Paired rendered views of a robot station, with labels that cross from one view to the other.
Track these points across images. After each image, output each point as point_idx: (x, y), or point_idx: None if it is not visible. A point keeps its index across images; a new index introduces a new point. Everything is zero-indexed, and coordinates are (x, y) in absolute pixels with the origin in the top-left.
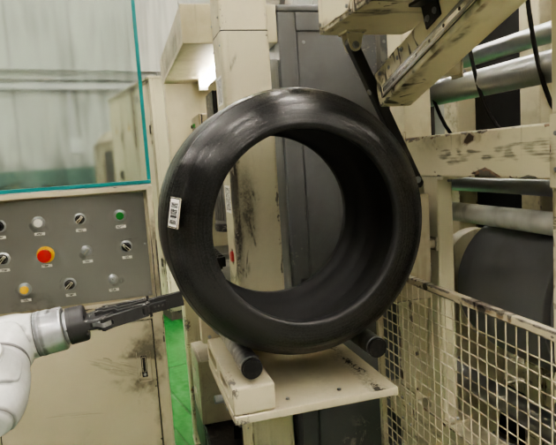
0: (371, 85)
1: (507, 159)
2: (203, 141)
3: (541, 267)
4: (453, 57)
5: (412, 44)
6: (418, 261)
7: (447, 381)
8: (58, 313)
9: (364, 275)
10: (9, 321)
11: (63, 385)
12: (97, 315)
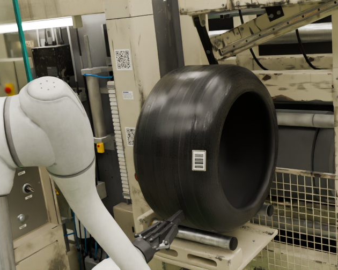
0: (210, 47)
1: (300, 90)
2: (204, 110)
3: (303, 144)
4: (277, 36)
5: (254, 28)
6: None
7: (285, 218)
8: (138, 248)
9: (229, 170)
10: (116, 265)
11: None
12: (153, 241)
